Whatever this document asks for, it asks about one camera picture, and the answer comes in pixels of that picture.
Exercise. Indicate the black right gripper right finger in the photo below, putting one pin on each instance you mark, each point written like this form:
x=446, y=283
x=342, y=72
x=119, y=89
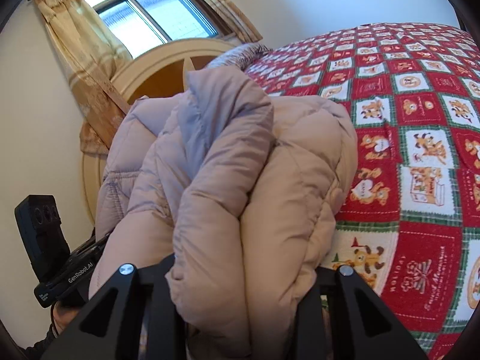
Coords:
x=361, y=325

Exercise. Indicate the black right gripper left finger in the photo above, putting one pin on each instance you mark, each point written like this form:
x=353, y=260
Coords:
x=131, y=317

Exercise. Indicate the beige quilted down jacket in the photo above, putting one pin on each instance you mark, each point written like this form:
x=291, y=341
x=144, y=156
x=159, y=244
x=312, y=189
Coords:
x=242, y=189

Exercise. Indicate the person's left hand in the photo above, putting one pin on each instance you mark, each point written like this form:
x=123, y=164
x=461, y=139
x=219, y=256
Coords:
x=61, y=317

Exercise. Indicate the red patterned bed sheet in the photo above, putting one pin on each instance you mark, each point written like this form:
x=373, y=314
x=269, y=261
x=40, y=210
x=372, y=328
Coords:
x=410, y=223

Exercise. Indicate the left beige curtain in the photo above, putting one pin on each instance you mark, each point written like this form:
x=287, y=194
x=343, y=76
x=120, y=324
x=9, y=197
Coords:
x=90, y=55

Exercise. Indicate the beige curtain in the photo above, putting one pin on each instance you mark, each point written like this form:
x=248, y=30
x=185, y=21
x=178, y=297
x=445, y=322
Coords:
x=241, y=26
x=90, y=55

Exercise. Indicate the cream wooden headboard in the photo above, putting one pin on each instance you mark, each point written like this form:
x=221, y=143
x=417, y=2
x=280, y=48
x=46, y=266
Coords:
x=158, y=73

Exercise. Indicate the striped pillow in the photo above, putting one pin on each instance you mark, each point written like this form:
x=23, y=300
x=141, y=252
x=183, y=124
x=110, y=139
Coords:
x=240, y=56

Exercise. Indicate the right beige curtain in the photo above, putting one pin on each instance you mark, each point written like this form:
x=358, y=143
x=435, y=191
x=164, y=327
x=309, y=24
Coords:
x=241, y=26

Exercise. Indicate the window with frame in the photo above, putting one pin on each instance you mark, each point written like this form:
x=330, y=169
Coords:
x=142, y=25

